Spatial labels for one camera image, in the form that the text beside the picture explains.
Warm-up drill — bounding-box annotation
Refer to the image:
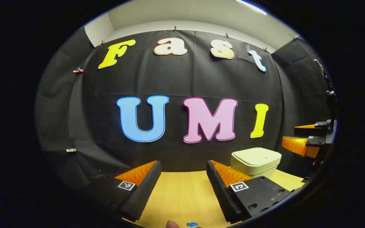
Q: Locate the light green desktop garbage bin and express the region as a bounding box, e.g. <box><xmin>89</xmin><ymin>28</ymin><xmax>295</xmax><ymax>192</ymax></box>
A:
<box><xmin>231</xmin><ymin>147</ymin><xmax>282</xmax><ymax>180</ymax></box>

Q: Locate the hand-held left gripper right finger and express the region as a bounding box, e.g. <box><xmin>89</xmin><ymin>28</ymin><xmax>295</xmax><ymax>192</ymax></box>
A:
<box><xmin>206</xmin><ymin>160</ymin><xmax>294</xmax><ymax>224</ymax></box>

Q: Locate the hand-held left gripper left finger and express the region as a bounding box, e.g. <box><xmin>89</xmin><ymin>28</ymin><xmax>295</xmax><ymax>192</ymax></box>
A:
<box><xmin>84</xmin><ymin>161</ymin><xmax>162</xmax><ymax>221</ymax></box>

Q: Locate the wooden desktop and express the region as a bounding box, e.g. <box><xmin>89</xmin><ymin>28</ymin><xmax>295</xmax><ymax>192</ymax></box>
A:
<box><xmin>122</xmin><ymin>169</ymin><xmax>305</xmax><ymax>228</ymax></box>

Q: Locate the black backdrop cloth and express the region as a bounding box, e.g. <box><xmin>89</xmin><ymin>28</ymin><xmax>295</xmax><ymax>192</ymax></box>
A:
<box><xmin>35</xmin><ymin>27</ymin><xmax>336</xmax><ymax>190</ymax></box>

